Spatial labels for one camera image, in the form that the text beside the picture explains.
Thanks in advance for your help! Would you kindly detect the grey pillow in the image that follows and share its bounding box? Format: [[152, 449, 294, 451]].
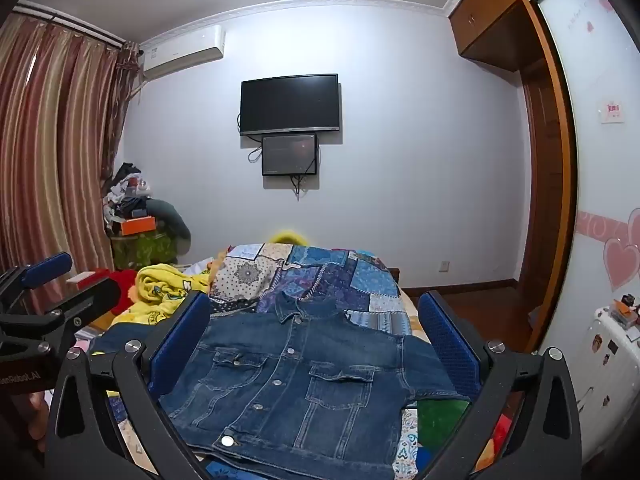
[[146, 199, 192, 256]]

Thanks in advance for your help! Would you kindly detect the small black monitor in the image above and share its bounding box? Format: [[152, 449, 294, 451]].
[[261, 132, 319, 177]]

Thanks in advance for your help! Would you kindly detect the black wall television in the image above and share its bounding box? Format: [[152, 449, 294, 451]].
[[239, 74, 343, 137]]

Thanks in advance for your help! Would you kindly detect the plain green cloth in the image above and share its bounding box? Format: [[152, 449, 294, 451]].
[[417, 399, 472, 448]]

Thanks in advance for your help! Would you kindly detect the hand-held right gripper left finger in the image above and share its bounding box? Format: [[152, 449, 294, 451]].
[[44, 290, 213, 480]]

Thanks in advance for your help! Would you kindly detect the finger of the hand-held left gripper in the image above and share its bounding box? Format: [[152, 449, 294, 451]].
[[0, 277, 123, 361], [0, 251, 72, 318]]

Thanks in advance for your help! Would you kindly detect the pile of clutter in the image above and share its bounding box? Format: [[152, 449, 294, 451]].
[[102, 162, 153, 223]]

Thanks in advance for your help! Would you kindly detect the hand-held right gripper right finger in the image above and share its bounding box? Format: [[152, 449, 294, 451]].
[[417, 290, 583, 480]]

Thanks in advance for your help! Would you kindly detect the yellow plush toy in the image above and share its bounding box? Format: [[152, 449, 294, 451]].
[[267, 230, 308, 246]]

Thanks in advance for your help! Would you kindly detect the green patterned cloth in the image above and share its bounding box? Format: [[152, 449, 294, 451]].
[[110, 232, 181, 268]]

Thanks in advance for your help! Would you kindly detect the white curtain rail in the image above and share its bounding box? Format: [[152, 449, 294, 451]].
[[12, 2, 126, 51]]

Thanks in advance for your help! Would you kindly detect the small wall notice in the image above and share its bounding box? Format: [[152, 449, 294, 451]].
[[597, 100, 626, 123]]

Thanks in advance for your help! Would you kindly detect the white sliding wardrobe door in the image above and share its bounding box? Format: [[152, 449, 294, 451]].
[[537, 0, 640, 361]]

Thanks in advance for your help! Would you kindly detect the white air conditioner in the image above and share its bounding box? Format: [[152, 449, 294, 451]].
[[139, 25, 227, 81]]

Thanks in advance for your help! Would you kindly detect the striped brown curtain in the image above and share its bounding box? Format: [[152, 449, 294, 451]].
[[0, 7, 143, 321]]

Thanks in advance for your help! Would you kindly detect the wooden overhead cabinet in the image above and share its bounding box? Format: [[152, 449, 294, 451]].
[[447, 0, 573, 73]]

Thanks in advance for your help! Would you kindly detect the small orange black box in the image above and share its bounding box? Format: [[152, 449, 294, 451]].
[[610, 295, 640, 331]]

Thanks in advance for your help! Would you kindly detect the white stickered cabinet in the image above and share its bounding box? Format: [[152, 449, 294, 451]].
[[575, 305, 640, 461]]

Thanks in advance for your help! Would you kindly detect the blue denim jacket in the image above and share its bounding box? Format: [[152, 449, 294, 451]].
[[157, 290, 471, 480]]

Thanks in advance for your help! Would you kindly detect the yellow cartoon blanket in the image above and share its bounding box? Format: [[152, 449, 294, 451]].
[[107, 260, 226, 331]]

